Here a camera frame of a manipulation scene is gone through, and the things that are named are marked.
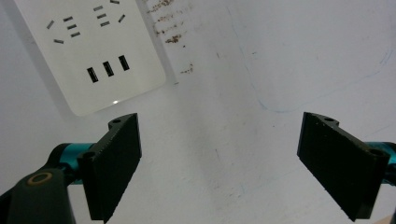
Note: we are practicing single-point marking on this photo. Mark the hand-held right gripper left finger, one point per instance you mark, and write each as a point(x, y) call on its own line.
point(112, 168)

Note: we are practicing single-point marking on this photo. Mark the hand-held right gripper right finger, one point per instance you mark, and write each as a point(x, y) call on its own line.
point(339, 165)

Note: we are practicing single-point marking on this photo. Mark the white power strip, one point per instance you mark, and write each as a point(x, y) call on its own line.
point(93, 53)

